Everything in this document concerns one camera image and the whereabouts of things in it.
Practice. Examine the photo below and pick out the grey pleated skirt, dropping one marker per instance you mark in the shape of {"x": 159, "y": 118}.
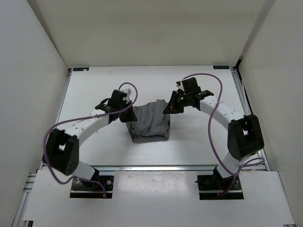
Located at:
{"x": 152, "y": 124}

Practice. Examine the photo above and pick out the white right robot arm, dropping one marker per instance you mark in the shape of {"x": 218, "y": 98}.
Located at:
{"x": 244, "y": 136}

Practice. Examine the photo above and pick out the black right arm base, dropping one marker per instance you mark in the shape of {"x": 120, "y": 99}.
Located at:
{"x": 214, "y": 187}

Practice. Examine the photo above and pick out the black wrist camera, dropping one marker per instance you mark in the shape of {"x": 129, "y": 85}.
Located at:
{"x": 118, "y": 101}
{"x": 190, "y": 87}

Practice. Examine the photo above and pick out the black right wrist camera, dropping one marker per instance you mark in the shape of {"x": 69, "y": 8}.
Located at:
{"x": 190, "y": 87}

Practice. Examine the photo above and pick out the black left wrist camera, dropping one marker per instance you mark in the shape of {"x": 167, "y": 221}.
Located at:
{"x": 118, "y": 101}

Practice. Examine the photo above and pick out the aluminium right frame rail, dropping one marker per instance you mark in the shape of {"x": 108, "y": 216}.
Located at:
{"x": 246, "y": 106}

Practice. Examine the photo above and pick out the blue corner label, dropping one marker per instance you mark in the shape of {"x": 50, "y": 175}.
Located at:
{"x": 81, "y": 69}
{"x": 221, "y": 67}

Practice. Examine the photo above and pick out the blue left corner label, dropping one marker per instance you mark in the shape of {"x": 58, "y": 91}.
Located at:
{"x": 81, "y": 69}

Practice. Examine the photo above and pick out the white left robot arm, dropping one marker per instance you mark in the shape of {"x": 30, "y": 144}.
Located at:
{"x": 62, "y": 142}

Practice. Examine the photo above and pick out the blue right corner label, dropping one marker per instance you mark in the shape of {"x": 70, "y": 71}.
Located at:
{"x": 221, "y": 67}

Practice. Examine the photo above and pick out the aluminium left frame rail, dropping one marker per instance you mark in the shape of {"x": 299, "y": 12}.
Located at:
{"x": 58, "y": 114}

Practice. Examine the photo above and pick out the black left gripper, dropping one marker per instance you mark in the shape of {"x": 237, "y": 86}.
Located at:
{"x": 130, "y": 117}

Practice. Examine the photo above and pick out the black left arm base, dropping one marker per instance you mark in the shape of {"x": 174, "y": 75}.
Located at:
{"x": 101, "y": 188}

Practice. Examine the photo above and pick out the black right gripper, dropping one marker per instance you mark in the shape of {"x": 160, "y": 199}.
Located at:
{"x": 172, "y": 107}

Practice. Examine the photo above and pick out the aluminium frame rail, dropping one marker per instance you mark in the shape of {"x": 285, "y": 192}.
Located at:
{"x": 246, "y": 106}
{"x": 58, "y": 114}

